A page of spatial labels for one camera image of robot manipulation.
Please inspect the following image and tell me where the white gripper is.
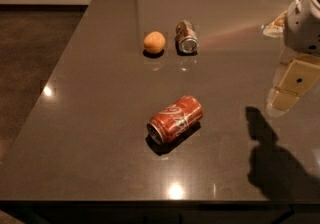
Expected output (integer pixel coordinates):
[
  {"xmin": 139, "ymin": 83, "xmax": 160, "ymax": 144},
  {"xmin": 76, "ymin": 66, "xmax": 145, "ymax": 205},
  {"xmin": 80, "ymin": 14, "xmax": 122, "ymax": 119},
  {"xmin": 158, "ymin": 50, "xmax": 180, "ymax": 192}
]
[{"xmin": 263, "ymin": 0, "xmax": 320, "ymax": 117}]

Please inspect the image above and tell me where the red coke can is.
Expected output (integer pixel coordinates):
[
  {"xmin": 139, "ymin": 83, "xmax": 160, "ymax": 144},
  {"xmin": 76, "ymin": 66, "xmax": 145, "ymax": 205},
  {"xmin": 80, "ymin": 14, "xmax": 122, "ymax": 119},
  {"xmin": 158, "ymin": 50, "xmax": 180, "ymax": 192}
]
[{"xmin": 147, "ymin": 96, "xmax": 203, "ymax": 145}]

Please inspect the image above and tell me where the orange fruit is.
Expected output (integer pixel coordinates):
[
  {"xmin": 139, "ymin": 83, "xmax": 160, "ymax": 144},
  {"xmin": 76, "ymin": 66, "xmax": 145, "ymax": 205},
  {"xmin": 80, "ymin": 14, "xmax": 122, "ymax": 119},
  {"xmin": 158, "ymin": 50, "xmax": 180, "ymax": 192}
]
[{"xmin": 144, "ymin": 31, "xmax": 166, "ymax": 54}]

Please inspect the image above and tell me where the silver brown soda can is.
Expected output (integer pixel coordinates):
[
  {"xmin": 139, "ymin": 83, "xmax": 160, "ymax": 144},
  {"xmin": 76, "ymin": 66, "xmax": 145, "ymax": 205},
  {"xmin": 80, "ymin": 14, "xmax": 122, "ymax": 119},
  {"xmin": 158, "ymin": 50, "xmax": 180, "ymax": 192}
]
[{"xmin": 176, "ymin": 20, "xmax": 199, "ymax": 54}]

